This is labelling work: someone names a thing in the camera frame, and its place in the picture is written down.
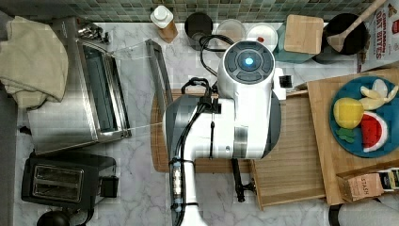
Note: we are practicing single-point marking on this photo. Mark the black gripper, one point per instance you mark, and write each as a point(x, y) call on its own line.
point(240, 188)

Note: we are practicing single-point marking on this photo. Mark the wooden drawer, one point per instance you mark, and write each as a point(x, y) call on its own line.
point(291, 172)

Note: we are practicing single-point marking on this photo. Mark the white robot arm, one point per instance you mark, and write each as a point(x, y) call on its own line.
point(242, 122)

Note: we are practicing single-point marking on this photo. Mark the stash tea box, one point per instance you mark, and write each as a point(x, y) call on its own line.
point(368, 185)

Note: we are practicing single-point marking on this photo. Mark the yellow plush lemon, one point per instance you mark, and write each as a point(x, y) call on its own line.
point(348, 112)

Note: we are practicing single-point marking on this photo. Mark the plush watermelon slice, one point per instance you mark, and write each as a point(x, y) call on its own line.
point(374, 132)

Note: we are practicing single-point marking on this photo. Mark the white lidded round container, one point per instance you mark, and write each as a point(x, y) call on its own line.
point(265, 34)

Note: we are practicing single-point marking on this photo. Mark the plush peeled banana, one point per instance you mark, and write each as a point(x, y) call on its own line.
point(377, 95)

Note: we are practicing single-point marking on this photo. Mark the teal canister with bamboo lid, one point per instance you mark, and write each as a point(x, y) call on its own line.
point(300, 38)

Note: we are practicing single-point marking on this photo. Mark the blue round plate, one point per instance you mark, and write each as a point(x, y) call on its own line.
point(351, 139)

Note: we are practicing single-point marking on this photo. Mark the clear jar of cereal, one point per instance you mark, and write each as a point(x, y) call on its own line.
point(232, 29)

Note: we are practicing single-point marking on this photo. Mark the wooden spoon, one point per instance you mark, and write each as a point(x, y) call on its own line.
point(337, 41)

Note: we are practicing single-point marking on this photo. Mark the stainless steel toaster oven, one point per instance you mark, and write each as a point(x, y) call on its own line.
point(107, 95)

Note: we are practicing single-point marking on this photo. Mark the dark round cup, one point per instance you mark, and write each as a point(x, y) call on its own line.
point(196, 26)

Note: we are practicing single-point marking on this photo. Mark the black round pot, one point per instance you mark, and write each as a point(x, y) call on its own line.
point(353, 44)

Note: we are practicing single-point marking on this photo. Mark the bottle with white cap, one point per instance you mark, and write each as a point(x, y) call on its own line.
point(163, 18)

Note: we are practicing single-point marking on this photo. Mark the cinnamon oat bites box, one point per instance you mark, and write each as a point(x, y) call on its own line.
point(382, 50)

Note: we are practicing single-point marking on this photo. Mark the black two-slot toaster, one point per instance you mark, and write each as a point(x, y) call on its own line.
point(70, 180)

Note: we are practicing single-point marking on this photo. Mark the black round object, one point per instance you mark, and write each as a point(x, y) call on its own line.
point(54, 218)

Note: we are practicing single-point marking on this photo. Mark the beige folded towel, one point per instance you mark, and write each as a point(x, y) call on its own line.
point(34, 63)

